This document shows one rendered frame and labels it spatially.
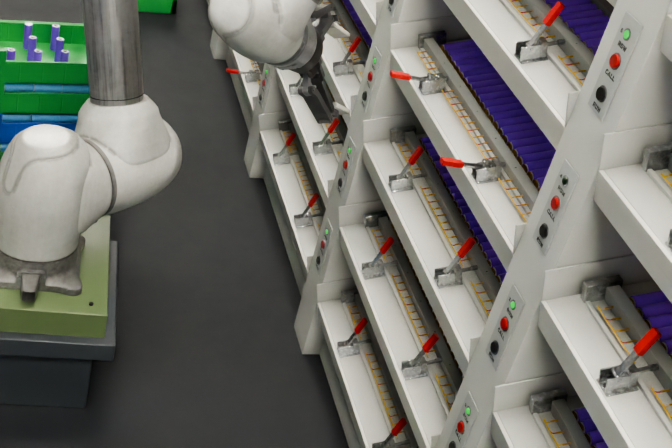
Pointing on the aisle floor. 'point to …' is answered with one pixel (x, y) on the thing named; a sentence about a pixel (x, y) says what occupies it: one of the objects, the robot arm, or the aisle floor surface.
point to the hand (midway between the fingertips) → (339, 72)
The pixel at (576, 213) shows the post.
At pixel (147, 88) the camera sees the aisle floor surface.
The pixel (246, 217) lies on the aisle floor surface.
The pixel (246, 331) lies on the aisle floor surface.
